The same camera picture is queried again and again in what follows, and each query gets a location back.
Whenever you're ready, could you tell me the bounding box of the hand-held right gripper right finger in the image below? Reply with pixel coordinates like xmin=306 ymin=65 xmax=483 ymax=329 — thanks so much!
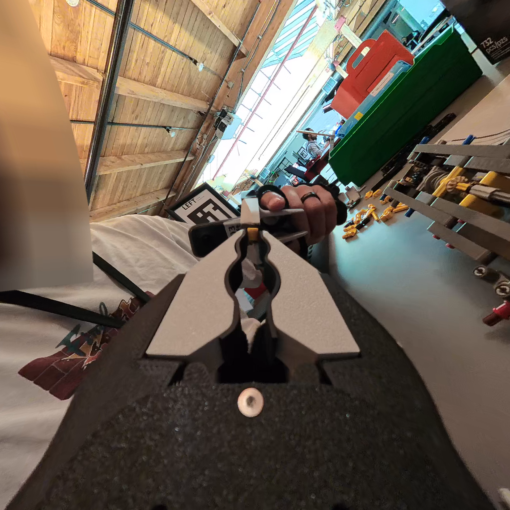
xmin=258 ymin=231 xmax=361 ymax=361

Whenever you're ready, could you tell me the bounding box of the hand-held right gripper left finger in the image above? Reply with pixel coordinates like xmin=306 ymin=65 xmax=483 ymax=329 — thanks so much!
xmin=145 ymin=229 xmax=245 ymax=356

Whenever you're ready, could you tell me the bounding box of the lego car chassis model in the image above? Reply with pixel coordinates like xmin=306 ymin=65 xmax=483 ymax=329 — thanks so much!
xmin=384 ymin=135 xmax=510 ymax=327

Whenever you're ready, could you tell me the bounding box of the pile of loose lego pieces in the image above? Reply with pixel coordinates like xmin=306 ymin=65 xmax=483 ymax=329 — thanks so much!
xmin=342 ymin=189 xmax=411 ymax=240

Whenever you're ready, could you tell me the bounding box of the long black lego beam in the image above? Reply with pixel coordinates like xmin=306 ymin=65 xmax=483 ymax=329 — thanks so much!
xmin=380 ymin=113 xmax=457 ymax=178

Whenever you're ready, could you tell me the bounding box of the lego set box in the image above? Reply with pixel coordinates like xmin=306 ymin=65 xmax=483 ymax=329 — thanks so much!
xmin=442 ymin=0 xmax=510 ymax=65

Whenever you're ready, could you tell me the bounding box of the person's left hand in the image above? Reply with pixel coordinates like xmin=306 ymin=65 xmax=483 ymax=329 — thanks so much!
xmin=263 ymin=184 xmax=340 ymax=245

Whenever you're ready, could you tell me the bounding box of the black and white sign board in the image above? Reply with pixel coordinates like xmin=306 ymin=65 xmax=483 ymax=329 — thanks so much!
xmin=165 ymin=182 xmax=241 ymax=228

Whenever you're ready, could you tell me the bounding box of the person's white shirt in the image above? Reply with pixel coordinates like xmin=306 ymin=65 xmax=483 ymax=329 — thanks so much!
xmin=0 ymin=215 xmax=200 ymax=499

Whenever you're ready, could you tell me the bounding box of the ceiling projector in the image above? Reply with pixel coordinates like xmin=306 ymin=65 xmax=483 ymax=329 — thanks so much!
xmin=214 ymin=108 xmax=242 ymax=140

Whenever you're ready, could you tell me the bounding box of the green plastic bin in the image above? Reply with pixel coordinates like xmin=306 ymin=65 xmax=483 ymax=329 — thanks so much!
xmin=329 ymin=26 xmax=483 ymax=188

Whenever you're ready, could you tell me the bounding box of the red tote bag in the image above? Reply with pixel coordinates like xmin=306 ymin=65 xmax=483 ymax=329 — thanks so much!
xmin=331 ymin=30 xmax=415 ymax=120

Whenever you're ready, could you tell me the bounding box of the light blue container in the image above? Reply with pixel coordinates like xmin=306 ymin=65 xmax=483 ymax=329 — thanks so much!
xmin=351 ymin=60 xmax=414 ymax=120

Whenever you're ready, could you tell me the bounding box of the black lanyard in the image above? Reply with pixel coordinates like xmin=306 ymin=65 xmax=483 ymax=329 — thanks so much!
xmin=0 ymin=251 xmax=152 ymax=330

